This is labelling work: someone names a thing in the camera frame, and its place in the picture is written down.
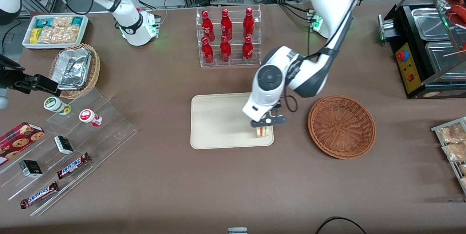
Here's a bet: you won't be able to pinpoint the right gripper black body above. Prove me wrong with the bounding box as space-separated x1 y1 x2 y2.
0 67 18 90

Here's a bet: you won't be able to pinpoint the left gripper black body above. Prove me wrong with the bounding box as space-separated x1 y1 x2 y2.
271 100 284 118

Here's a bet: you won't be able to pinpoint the triangular sandwich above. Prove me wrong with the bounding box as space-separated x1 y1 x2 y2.
255 126 273 139

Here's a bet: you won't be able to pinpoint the beige plastic tray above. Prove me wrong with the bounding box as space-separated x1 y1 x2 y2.
190 92 275 150

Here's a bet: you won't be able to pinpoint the light tan wicker basket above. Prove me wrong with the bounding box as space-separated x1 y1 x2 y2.
48 43 101 99

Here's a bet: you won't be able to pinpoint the brown round wicker basket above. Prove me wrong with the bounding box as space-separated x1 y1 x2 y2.
308 95 376 160

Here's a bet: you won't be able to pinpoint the tray of packaged snacks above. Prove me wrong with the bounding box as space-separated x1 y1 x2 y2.
431 117 466 195

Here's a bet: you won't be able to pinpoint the green lid yogurt cup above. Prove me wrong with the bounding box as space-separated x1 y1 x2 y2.
44 96 72 115

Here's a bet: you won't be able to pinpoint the white rectangular snack bin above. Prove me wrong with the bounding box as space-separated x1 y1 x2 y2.
22 14 90 51

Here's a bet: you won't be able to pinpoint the silver foil packets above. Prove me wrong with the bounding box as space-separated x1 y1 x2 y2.
51 48 92 91

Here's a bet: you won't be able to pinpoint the clear bag of biscuits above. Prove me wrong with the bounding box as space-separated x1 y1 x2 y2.
52 16 73 28
38 26 80 44

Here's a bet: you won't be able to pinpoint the red lid yogurt cup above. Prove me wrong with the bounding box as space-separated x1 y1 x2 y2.
79 109 103 127

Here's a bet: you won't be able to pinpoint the small black carton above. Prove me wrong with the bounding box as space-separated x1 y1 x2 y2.
19 160 43 178
54 135 75 155

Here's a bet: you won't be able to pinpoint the red tartan cookie box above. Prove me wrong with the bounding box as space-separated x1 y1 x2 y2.
0 122 46 165

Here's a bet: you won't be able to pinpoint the red cola bottle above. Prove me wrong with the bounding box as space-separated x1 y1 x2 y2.
201 10 215 41
220 35 232 63
243 7 255 39
201 37 214 64
242 36 254 63
220 8 233 40

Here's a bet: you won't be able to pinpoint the clear acrylic tiered stand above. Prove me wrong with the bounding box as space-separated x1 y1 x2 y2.
0 88 138 217

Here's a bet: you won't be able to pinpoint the Snickers chocolate bar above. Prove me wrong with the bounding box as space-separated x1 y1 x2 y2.
56 152 91 180
20 181 59 210

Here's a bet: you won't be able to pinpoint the clear acrylic bottle rack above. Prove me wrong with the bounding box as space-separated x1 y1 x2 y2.
196 5 262 68

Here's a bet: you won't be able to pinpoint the black food warmer machine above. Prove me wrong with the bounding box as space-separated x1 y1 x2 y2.
378 0 466 100

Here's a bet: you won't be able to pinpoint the steel warmer pan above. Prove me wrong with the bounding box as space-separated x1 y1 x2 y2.
411 7 452 41
425 41 466 82

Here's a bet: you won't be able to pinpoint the wooden skewer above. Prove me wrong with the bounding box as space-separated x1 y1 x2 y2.
442 48 466 58

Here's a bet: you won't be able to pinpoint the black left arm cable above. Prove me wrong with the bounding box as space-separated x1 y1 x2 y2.
282 8 355 114

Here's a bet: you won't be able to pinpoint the black cable loop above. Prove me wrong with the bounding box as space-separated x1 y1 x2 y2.
315 217 368 234

